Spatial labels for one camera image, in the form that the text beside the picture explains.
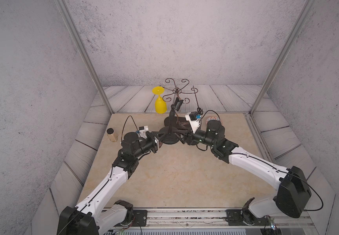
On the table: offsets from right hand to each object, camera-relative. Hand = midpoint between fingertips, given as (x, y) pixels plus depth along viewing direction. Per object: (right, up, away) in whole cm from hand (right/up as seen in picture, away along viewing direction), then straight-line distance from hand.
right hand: (176, 129), depth 70 cm
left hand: (-3, -2, -1) cm, 4 cm away
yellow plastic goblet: (-10, +15, +22) cm, 28 cm away
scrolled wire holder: (+1, +22, +20) cm, 30 cm away
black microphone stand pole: (+14, +10, +19) cm, 25 cm away
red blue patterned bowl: (+28, +7, +41) cm, 50 cm away
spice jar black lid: (-44, -2, +28) cm, 52 cm away
